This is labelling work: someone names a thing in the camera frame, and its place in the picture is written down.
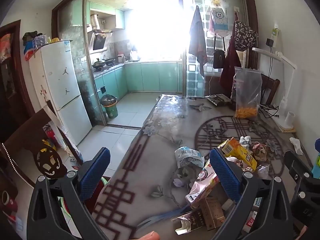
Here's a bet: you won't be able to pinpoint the red basin green rim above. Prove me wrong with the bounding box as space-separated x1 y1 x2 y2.
59 176 110 220

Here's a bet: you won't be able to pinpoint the clear zip bag orange snacks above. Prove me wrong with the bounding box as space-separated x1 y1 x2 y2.
234 66 263 119

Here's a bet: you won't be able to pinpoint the purple label drink bottle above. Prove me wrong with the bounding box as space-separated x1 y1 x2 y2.
230 77 240 110

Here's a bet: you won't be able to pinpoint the red door hanging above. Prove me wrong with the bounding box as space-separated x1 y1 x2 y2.
0 34 12 63

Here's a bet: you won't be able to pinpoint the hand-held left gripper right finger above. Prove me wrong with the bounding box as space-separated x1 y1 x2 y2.
209 148 294 240

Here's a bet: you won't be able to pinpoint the dark brown foil-lined box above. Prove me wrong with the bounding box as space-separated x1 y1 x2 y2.
172 211 203 236

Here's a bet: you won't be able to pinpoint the blue red package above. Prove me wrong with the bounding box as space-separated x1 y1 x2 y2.
24 42 38 61

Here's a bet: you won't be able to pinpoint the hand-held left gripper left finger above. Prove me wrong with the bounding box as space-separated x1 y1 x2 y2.
26 147 112 240

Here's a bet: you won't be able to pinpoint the reddish paper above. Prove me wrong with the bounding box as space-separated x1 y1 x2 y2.
251 141 271 162

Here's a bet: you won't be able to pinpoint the white plastic jug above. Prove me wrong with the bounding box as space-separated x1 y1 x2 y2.
66 147 80 166

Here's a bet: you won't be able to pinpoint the red fire extinguisher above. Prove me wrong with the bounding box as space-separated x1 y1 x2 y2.
44 127 59 150

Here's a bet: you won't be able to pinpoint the teal wall cabinet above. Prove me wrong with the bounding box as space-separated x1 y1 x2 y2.
90 1 125 29

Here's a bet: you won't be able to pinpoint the hanging blue red towel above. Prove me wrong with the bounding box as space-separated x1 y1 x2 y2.
189 5 208 78

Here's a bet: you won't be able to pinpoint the crushed plastic bottle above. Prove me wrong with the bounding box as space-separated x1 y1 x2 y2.
239 135 252 147

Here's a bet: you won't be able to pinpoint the green white wall charger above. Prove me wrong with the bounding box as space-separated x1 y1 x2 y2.
272 27 280 48

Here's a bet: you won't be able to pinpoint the brown cardboard box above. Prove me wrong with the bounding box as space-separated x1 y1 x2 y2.
200 197 226 230

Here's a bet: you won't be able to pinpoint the plain wooden chair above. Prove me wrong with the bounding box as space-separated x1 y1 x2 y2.
260 74 280 105

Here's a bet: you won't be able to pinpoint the dark snack packet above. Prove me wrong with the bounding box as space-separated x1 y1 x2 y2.
205 94 232 107

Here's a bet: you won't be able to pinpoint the black wok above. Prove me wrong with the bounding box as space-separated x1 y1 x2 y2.
92 59 107 70

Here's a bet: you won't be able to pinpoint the blue white plastic bag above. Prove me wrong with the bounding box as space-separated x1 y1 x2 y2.
174 146 205 168

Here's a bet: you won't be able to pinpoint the pink plastic packet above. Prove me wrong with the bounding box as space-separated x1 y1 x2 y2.
185 160 221 208

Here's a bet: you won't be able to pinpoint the clear plastic box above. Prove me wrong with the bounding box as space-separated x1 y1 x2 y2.
32 35 48 48

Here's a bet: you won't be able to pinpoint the black shoulder bag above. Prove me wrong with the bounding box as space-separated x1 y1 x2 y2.
212 36 225 69

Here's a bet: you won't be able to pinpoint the green cloth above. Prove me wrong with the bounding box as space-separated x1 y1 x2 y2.
22 31 43 45

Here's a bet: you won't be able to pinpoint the silver exhaust duct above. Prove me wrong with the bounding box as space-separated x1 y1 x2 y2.
90 14 100 30

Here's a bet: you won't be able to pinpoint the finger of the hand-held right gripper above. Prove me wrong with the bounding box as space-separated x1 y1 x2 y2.
284 150 320 198

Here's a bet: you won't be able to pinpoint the steel range hood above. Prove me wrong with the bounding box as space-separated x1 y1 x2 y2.
87 29 113 53

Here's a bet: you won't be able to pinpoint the dark red hanging garment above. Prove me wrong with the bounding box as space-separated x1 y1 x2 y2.
219 14 242 95

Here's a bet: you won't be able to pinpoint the white cup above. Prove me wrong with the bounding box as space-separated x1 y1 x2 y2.
285 111 296 130

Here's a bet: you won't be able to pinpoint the white refrigerator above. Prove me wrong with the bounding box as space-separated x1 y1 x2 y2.
29 40 93 145

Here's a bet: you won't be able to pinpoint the yellow carton box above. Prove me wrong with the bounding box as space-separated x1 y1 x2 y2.
217 137 258 172

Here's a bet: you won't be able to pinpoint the green trash bin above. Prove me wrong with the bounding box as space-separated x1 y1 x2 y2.
100 94 118 119

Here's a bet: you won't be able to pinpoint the crumpled white tissue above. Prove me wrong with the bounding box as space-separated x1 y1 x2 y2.
289 137 303 155

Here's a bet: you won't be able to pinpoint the black power cable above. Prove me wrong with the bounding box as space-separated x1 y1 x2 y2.
259 104 279 118

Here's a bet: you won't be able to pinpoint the person's left hand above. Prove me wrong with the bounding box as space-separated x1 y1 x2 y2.
135 231 160 240

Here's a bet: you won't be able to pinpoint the white desk lamp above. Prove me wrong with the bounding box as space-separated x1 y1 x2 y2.
251 47 298 130

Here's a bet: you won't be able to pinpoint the blue face-print hanging bag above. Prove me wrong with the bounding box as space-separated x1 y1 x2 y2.
210 7 229 32

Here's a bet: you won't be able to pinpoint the teal base cabinets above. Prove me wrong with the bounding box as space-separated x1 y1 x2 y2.
94 62 184 103

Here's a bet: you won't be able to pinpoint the floral printed tablecloth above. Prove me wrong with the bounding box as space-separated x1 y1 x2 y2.
91 94 315 240

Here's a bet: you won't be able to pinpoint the black white letter-print bag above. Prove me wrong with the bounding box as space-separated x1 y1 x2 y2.
234 20 258 52

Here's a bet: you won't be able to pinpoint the clear plastic bag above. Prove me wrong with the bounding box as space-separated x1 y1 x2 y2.
257 165 271 180

